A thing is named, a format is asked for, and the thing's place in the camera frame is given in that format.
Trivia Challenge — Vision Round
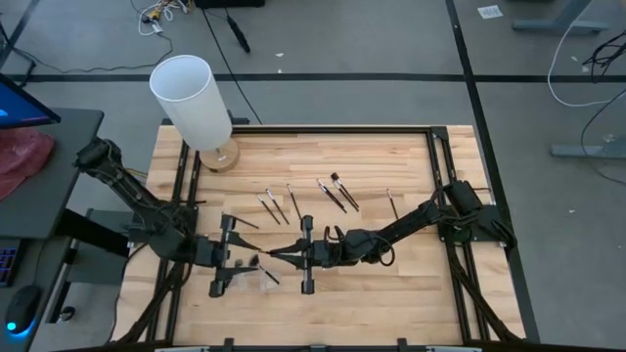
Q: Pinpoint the black desk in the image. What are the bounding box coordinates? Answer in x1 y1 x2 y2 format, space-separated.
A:
0 108 105 241

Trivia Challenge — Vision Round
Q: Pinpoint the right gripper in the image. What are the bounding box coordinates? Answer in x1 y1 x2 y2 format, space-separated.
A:
268 214 343 295

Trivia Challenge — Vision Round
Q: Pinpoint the grey desk foot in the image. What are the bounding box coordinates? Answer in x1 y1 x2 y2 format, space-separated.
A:
512 0 610 35
550 87 626 160

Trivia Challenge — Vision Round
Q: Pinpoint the black computer mouse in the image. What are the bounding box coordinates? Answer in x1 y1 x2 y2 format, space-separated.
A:
4 285 43 336

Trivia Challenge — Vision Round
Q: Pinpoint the white floor cable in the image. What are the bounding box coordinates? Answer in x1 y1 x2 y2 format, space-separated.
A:
547 22 626 108

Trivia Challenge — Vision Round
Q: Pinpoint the long black floor cable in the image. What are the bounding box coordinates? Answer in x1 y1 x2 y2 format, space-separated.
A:
201 8 264 126

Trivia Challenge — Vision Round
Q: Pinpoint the red cloth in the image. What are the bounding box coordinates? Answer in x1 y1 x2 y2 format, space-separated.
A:
0 127 56 200

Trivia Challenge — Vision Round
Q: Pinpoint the square head makeup brush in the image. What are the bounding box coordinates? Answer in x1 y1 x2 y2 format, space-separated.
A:
330 171 360 209

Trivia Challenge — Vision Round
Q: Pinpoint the black box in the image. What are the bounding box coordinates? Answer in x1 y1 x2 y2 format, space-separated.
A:
194 0 266 9

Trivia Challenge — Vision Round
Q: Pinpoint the white shade wooden base lamp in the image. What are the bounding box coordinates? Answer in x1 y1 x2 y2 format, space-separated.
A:
149 54 241 173

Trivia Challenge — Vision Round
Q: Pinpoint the grey desk base plate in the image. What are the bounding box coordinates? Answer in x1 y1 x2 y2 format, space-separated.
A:
66 208 129 287

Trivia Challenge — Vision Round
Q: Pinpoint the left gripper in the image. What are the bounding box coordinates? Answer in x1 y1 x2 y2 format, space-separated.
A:
195 213 263 298

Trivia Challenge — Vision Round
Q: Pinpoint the thin black floor cable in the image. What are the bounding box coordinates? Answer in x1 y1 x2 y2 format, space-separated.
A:
9 33 174 74

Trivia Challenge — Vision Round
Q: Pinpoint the black cable bundle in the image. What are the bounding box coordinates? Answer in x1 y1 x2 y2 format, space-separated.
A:
581 31 626 82

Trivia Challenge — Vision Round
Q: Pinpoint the black aluminium table frame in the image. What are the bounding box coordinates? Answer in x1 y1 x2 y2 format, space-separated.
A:
111 124 542 352

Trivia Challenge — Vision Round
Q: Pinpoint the fluffy head makeup brush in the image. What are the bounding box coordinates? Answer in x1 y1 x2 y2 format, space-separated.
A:
248 253 281 286

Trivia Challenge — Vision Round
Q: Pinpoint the computer monitor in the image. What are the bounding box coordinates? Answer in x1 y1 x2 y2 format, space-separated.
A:
0 72 63 131

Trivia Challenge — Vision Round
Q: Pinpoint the keyboard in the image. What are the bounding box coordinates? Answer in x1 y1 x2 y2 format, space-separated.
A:
0 246 20 288

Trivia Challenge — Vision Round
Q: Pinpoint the black stick-shaped plug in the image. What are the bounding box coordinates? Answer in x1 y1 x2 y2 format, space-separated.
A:
225 13 251 54

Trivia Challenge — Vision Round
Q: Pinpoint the clear plastic pouch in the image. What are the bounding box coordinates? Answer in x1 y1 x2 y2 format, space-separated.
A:
222 266 284 293

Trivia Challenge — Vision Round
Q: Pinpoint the white yellow cable bundle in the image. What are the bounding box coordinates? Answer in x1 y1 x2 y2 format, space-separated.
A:
129 0 190 36

